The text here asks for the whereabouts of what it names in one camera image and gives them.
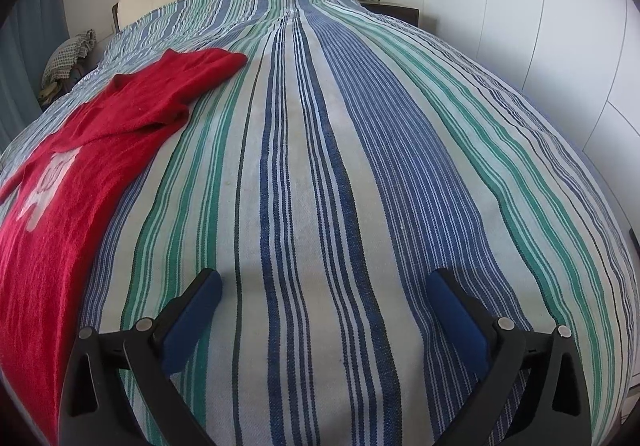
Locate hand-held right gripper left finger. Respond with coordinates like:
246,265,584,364
59,269,223,446

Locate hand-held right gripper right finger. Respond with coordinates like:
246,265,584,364
427,267,593,446

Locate red sweater with white rabbit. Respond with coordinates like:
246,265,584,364
0,48,249,446

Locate pile of clothes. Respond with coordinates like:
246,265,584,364
39,29,97,102

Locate striped blue green bedspread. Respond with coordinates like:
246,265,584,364
0,0,633,446

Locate white wardrobe doors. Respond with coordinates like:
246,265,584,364
425,0,640,237

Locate dark wooden nightstand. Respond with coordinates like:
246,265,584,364
360,1,420,30

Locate blue curtain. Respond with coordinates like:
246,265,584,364
0,0,71,147

